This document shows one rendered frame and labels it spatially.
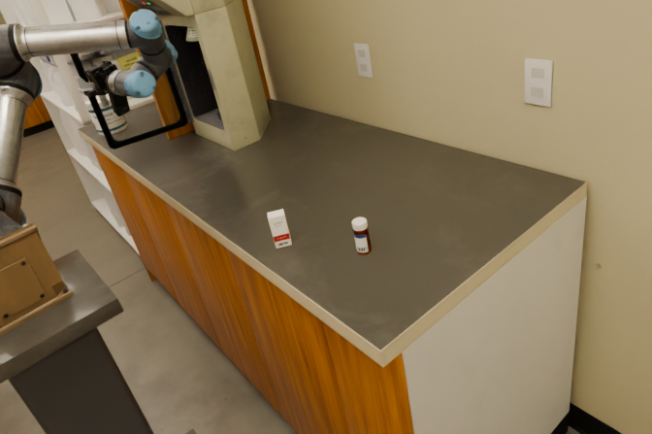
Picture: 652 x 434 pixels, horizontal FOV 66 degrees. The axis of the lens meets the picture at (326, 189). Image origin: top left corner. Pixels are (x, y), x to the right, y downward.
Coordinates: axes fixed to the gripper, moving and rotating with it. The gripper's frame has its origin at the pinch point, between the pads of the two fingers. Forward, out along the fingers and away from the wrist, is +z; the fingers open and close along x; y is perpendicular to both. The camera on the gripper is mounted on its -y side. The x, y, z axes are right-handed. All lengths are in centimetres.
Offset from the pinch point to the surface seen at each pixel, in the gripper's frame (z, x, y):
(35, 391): -56, 67, -38
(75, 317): -62, 52, -25
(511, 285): -132, -10, -47
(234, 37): -30.1, -38.3, -0.9
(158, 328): 38, 20, -124
